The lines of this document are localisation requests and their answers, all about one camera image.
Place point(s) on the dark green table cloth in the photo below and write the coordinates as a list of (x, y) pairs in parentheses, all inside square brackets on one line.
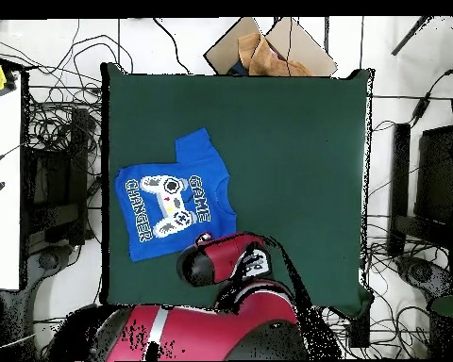
[(287, 151)]

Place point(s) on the white desk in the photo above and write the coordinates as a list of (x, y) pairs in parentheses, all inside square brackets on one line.
[(2, 188)]

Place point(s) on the black rod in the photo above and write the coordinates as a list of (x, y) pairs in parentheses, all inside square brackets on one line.
[(409, 36)]

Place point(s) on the blue printed t-shirt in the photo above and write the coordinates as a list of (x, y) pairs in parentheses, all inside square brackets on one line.
[(196, 158)]

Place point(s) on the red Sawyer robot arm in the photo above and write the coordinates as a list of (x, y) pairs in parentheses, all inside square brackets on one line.
[(226, 256)]

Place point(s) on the open cardboard box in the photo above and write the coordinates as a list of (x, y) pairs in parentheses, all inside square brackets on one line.
[(302, 45)]

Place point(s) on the tan cloth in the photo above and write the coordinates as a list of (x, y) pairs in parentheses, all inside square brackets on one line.
[(266, 60)]

